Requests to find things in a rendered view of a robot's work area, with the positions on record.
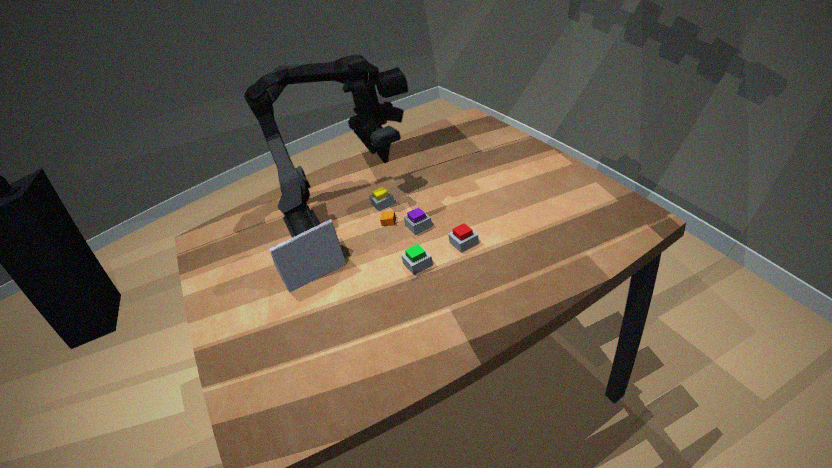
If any purple button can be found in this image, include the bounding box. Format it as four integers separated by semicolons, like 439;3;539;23
403;207;433;235

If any green button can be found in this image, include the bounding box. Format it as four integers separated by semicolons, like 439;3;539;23
401;244;433;275

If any red button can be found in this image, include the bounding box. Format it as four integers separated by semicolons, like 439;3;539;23
448;223;479;253

